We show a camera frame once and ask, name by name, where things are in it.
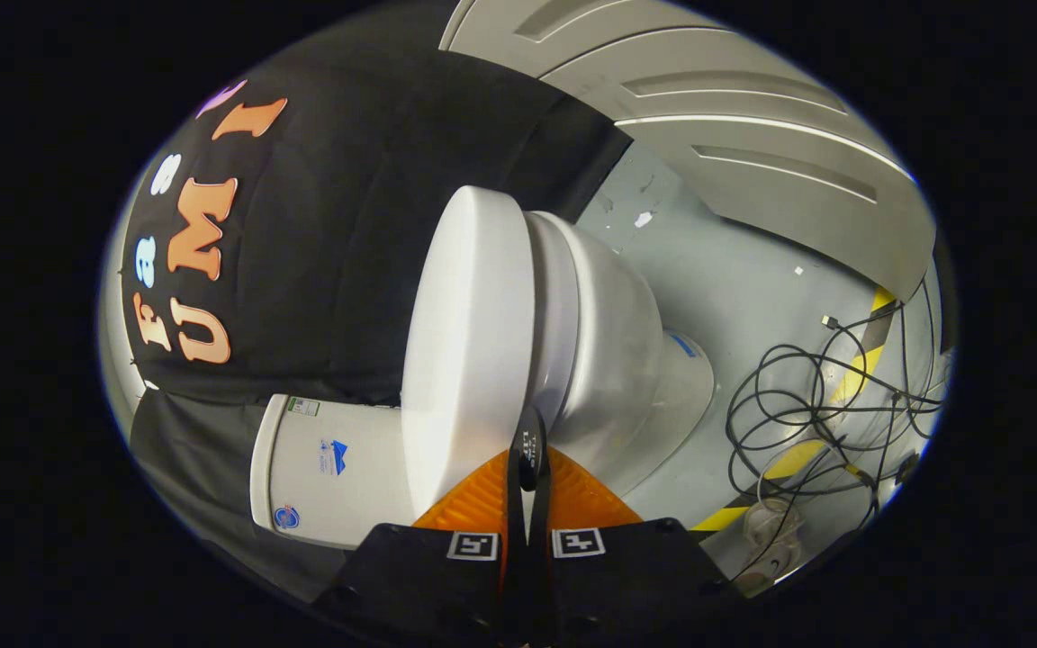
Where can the white ceramic toilet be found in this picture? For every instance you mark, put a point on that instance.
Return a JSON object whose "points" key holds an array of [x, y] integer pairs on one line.
{"points": [[617, 360]]}

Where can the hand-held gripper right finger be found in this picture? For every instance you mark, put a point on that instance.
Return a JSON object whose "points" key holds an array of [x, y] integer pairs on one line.
{"points": [[540, 540]]}

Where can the black backdrop cloth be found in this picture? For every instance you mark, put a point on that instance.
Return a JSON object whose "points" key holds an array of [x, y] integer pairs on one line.
{"points": [[347, 225]]}

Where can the white toilet seat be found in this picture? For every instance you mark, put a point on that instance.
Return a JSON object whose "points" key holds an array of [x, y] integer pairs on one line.
{"points": [[556, 315]]}

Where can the yellow black floor tape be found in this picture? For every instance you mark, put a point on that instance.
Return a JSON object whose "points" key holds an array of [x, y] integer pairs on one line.
{"points": [[793, 459]]}

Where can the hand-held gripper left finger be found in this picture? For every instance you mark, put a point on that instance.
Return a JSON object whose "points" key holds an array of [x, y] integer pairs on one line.
{"points": [[517, 540]]}

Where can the pale sneaker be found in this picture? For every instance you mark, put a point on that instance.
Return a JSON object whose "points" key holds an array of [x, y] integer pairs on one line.
{"points": [[769, 531]]}

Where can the white toilet lid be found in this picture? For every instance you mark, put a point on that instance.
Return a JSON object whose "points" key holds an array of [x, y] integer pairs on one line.
{"points": [[469, 342]]}

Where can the grey panelled door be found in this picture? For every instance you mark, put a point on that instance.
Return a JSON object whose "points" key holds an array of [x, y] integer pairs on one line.
{"points": [[752, 135]]}

